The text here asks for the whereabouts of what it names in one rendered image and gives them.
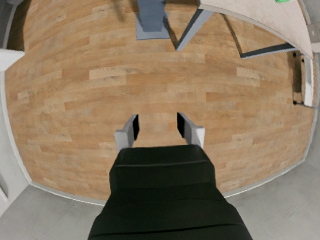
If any white desk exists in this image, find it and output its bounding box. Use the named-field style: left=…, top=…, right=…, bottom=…
left=0, top=0, right=27, bottom=73

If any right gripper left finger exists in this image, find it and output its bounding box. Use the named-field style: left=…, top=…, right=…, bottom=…
left=114, top=113, right=140, bottom=150

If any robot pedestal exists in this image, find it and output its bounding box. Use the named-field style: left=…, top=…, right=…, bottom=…
left=135, top=0, right=170, bottom=41

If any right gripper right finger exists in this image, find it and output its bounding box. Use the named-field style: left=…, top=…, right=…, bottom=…
left=176, top=112, right=206, bottom=149

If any beige table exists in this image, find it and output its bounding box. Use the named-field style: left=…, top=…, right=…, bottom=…
left=175, top=0, right=315, bottom=60

